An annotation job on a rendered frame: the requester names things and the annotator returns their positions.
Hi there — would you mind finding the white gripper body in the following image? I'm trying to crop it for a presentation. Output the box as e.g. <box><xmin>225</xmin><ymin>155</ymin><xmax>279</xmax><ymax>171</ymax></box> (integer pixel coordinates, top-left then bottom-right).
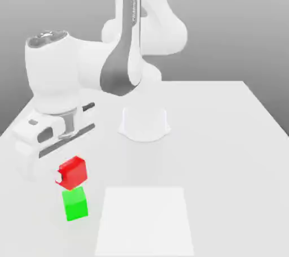
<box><xmin>15</xmin><ymin>123</ymin><xmax>96</xmax><ymax>182</ymax></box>

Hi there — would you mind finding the small red cube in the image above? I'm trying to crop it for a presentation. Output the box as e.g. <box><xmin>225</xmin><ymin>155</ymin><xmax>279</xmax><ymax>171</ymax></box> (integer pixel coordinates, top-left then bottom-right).
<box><xmin>56</xmin><ymin>155</ymin><xmax>88</xmax><ymax>191</ymax></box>

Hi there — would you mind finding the small green cube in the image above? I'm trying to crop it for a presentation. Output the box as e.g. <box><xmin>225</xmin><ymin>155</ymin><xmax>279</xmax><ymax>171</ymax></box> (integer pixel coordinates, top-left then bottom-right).
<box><xmin>62</xmin><ymin>186</ymin><xmax>89</xmax><ymax>222</ymax></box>

